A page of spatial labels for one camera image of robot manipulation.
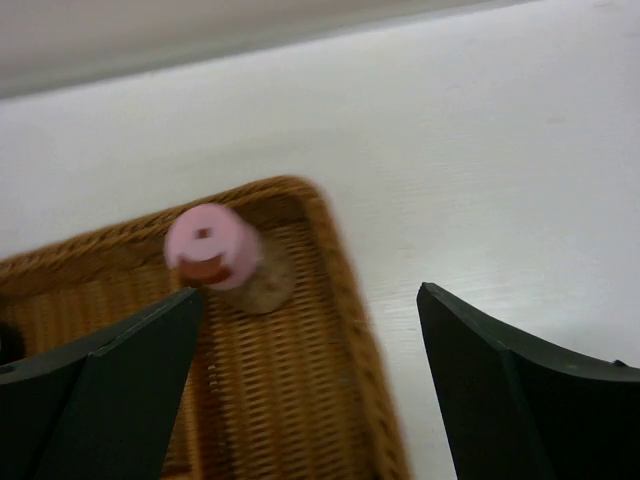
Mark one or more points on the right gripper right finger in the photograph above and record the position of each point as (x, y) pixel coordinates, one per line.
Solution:
(516, 406)

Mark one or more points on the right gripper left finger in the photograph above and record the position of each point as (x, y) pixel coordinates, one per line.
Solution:
(102, 406)

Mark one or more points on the pink-cap spice shaker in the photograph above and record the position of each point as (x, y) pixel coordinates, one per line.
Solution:
(212, 246)

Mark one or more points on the woven wicker divided basket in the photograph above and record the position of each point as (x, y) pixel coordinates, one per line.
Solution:
(298, 393)

